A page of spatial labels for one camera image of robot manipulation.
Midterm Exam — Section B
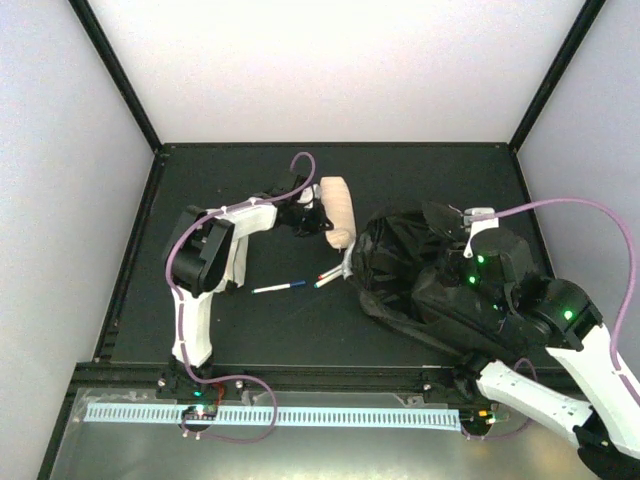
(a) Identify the green cap marker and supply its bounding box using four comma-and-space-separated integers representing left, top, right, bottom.
314, 272, 343, 289

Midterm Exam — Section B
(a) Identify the black student bag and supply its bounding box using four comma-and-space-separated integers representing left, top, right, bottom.
349, 202, 551, 363

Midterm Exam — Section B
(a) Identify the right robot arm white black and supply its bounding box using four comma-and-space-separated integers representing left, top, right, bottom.
415, 228, 639, 479

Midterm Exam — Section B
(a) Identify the black frame post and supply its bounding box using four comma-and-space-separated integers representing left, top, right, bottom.
508, 0, 607, 153
68, 0, 162, 153

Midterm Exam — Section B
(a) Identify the light blue slotted cable duct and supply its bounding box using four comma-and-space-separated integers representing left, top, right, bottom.
83, 403, 460, 431

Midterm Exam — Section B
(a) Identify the blue cap marker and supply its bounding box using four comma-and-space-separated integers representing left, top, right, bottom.
251, 280, 307, 294

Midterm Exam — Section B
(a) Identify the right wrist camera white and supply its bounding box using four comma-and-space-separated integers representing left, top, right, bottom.
463, 207, 499, 259

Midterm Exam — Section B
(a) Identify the white tissue packet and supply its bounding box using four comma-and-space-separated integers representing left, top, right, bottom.
223, 236, 249, 290

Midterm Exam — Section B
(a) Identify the black front rail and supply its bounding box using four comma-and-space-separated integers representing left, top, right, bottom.
69, 363, 477, 404

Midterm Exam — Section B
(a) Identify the red cap marker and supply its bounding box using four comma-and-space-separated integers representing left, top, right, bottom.
317, 265, 342, 280

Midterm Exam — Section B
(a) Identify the left black frame post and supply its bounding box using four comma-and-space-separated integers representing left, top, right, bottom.
68, 0, 162, 153

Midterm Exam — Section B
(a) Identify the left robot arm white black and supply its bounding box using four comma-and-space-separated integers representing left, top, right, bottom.
163, 174, 334, 399

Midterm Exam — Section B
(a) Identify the right black frame post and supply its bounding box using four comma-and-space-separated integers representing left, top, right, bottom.
508, 0, 607, 153

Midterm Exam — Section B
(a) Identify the cream fabric pencil case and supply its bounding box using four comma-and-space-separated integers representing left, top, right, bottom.
320, 176, 356, 250

